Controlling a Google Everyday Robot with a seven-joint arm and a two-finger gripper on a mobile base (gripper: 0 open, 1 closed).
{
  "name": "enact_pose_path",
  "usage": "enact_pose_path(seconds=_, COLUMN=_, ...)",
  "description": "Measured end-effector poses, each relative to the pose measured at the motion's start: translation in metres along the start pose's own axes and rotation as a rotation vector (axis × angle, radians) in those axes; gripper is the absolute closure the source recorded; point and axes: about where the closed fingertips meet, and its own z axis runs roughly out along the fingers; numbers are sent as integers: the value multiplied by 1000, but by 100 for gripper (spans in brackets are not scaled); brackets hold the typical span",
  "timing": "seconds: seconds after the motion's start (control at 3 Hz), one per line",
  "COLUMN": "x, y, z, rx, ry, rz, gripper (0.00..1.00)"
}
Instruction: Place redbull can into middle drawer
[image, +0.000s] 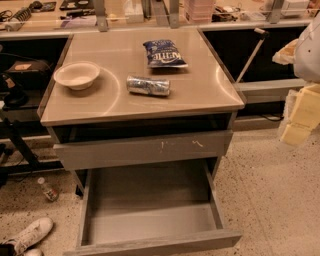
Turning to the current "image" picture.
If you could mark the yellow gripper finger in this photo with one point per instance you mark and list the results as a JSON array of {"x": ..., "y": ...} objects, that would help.
[{"x": 301, "y": 115}]

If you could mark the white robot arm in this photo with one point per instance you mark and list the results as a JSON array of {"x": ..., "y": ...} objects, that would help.
[{"x": 303, "y": 53}]

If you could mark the white sneaker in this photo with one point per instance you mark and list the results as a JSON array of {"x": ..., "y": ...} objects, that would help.
[
  {"x": 33, "y": 252},
  {"x": 27, "y": 238}
]

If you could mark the grey drawer cabinet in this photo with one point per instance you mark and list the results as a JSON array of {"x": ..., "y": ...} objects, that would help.
[{"x": 201, "y": 99}]

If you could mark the closed grey top drawer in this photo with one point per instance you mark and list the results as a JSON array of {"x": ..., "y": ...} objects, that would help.
[{"x": 141, "y": 150}]

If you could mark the open grey middle drawer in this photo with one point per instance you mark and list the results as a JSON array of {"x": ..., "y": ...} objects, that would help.
[{"x": 157, "y": 209}]

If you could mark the pink container on bench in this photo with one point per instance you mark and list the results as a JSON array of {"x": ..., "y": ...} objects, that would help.
[{"x": 198, "y": 11}]

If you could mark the white bowl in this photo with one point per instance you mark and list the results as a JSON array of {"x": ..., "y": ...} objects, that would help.
[{"x": 77, "y": 75}]

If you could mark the blue Kettle chips bag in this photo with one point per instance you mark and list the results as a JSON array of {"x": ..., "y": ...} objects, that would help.
[{"x": 163, "y": 54}]

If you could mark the plastic bottle on floor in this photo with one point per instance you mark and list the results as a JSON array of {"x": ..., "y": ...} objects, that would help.
[{"x": 48, "y": 190}]

